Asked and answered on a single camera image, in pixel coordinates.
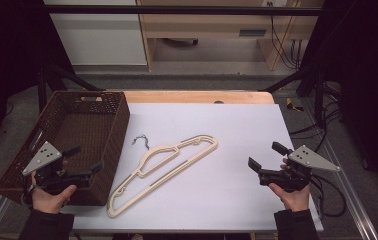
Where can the light wooden desk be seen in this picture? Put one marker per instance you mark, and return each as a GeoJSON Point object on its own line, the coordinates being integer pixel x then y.
{"type": "Point", "coordinates": [210, 23]}

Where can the black curtain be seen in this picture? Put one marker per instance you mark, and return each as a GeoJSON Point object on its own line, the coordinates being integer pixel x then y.
{"type": "Point", "coordinates": [7, 66]}
{"type": "Point", "coordinates": [367, 83]}

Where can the white table mat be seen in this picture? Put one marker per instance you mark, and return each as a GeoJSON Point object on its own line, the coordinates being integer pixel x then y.
{"type": "Point", "coordinates": [227, 133]}

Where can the beige clothes hanger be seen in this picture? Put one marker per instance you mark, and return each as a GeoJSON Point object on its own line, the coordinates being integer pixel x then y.
{"type": "Point", "coordinates": [157, 149]}

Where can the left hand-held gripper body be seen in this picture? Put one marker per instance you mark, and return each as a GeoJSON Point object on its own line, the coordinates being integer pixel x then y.
{"type": "Point", "coordinates": [42, 156]}

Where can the brown woven basket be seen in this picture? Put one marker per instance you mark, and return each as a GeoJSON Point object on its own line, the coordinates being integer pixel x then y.
{"type": "Point", "coordinates": [87, 123]}

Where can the person's left hand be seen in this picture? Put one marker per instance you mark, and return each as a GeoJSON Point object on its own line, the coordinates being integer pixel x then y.
{"type": "Point", "coordinates": [48, 201]}

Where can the yellow and black tool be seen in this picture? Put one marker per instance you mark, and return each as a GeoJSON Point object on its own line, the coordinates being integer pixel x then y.
{"type": "Point", "coordinates": [292, 105]}

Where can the black metal stand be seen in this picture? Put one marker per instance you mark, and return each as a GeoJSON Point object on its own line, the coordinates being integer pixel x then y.
{"type": "Point", "coordinates": [317, 86]}
{"type": "Point", "coordinates": [60, 75]}

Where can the wooden table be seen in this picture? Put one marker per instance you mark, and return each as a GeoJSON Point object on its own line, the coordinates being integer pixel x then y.
{"type": "Point", "coordinates": [177, 96]}

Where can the person's right hand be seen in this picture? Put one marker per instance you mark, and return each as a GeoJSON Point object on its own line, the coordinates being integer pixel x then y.
{"type": "Point", "coordinates": [295, 200]}

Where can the black horizontal frame bar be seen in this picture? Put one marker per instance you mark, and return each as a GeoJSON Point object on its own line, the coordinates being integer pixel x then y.
{"type": "Point", "coordinates": [177, 10]}

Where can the white cabinet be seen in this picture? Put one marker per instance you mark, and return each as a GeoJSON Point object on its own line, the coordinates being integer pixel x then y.
{"type": "Point", "coordinates": [100, 36]}

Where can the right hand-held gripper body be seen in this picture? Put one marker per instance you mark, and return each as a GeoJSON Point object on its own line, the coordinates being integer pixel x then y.
{"type": "Point", "coordinates": [310, 159]}

